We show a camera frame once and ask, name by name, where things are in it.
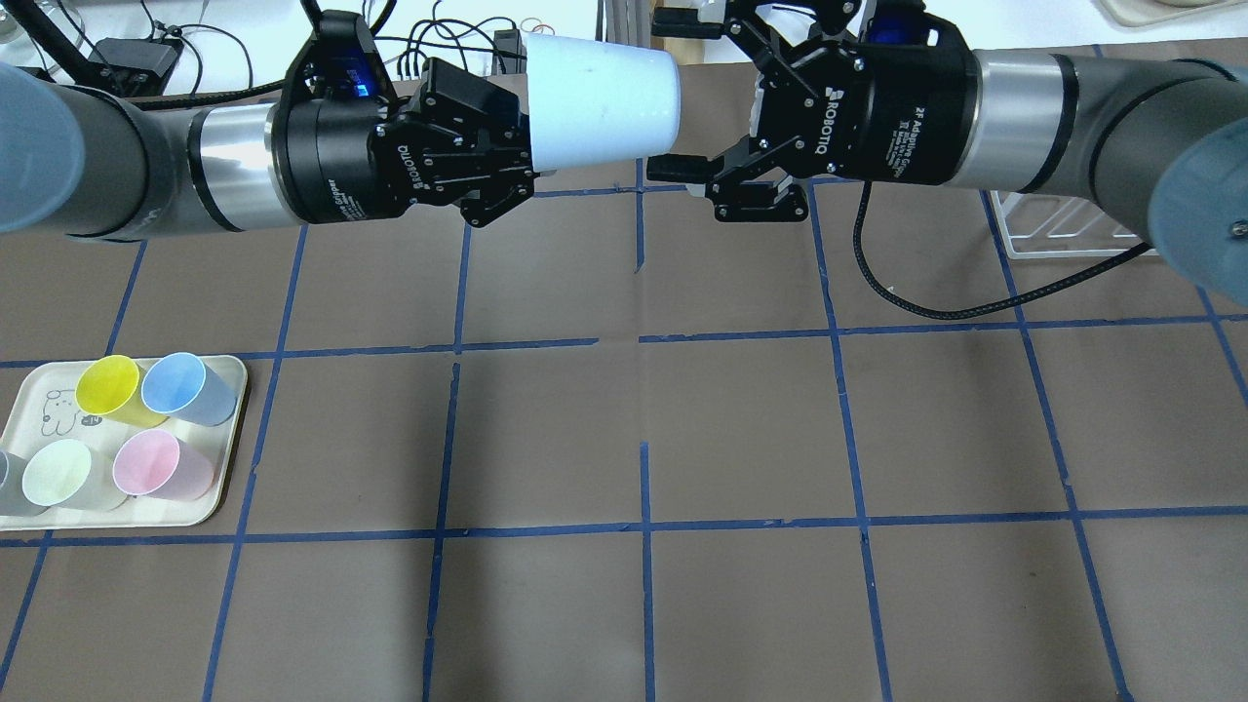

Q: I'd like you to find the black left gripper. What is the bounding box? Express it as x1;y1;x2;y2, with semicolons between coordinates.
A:
268;57;539;229

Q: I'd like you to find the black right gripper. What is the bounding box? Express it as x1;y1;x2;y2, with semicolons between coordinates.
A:
645;1;978;224

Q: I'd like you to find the light blue cup front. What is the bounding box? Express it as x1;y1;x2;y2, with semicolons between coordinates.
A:
523;34;681;174

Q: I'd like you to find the light blue cup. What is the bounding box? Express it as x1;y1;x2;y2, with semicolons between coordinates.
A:
139;352;238;427
523;34;681;174

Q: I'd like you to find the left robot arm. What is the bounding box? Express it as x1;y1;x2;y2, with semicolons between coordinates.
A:
2;59;539;244

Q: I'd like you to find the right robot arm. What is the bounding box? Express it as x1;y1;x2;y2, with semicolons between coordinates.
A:
646;1;1247;321

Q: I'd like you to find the light blue cup rear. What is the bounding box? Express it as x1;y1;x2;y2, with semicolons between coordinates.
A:
139;352;238;427

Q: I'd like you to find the yellow cup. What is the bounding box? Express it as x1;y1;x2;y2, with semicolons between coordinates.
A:
74;355;168;428

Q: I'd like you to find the pink cup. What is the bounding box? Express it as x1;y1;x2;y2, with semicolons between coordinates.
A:
112;428;215;502

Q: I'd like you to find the cream white cup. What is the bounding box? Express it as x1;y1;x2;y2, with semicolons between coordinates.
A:
21;438;129;512

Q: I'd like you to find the grey cup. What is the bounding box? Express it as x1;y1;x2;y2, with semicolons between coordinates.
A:
1;450;47;517

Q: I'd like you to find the black power adapter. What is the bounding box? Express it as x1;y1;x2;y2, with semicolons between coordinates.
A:
89;37;183;97

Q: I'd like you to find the beige tray on desk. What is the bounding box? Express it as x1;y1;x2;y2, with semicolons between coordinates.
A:
1094;1;1246;27

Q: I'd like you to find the beige plastic tray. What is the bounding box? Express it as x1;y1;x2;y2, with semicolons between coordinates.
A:
1;355;250;532

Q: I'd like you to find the aluminium frame post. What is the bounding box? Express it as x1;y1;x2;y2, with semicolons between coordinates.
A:
594;0;656;47

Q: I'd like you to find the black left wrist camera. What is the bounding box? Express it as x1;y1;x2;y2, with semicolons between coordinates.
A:
282;1;397;102

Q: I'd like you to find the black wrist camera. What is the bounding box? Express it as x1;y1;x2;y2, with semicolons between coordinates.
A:
862;1;967;49
282;1;397;102

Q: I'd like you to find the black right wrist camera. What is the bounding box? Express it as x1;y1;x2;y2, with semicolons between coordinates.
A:
862;1;967;49

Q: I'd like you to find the white wire cup rack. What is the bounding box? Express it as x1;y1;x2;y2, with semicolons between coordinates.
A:
987;191;1142;259

